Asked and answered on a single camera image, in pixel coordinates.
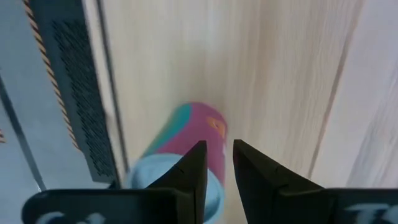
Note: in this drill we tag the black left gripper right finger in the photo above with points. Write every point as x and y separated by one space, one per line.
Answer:
273 199

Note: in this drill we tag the black floor tape line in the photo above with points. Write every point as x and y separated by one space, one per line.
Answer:
21 135

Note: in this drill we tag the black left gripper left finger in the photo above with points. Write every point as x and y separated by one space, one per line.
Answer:
174 205

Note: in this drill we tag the corn can pink teal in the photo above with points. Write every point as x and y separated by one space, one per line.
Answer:
192 130

